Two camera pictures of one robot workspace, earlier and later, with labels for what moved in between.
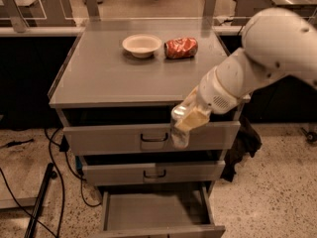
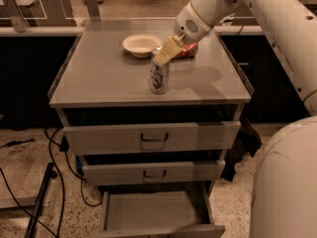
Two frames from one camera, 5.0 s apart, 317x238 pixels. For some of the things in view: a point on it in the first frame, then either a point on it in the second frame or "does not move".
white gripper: [214, 93] to [188, 28]
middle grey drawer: [107, 173] does not move
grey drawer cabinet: [116, 86] does not move
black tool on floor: [15, 143] does not move
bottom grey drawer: [178, 212] does not move
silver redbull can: [179, 137] to [158, 77]
